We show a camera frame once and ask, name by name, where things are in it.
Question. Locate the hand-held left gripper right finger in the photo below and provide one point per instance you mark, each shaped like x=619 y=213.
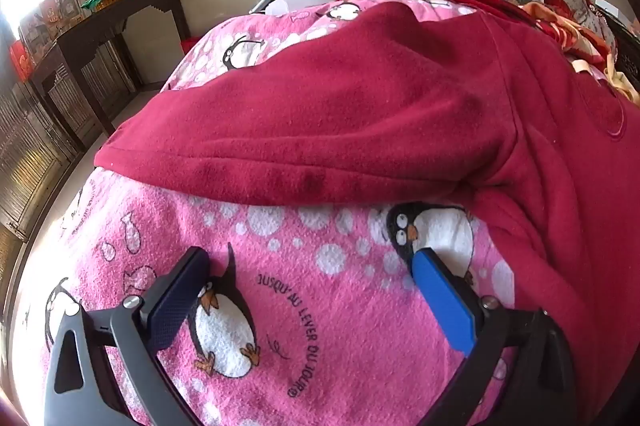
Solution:
x=445 y=301

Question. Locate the red plastic basin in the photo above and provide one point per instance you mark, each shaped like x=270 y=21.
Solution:
x=190 y=45

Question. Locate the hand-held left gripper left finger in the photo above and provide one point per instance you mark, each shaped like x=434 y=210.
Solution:
x=175 y=301

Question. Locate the orange patterned blanket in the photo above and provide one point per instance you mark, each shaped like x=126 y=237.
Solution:
x=565 y=30

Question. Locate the dark wooden table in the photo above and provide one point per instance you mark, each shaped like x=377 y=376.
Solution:
x=100 y=30

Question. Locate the pink penguin print blanket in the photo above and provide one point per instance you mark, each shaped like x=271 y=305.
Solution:
x=310 y=296

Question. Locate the wooden cabinet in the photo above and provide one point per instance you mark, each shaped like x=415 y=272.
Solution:
x=35 y=155

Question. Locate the white paper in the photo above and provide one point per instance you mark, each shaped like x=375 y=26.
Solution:
x=300 y=3

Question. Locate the crimson fleece garment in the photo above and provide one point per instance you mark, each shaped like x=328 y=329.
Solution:
x=350 y=105

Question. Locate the black crate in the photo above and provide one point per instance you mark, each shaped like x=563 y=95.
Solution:
x=625 y=45

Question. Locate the red box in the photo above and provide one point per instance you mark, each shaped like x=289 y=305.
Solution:
x=21 y=60

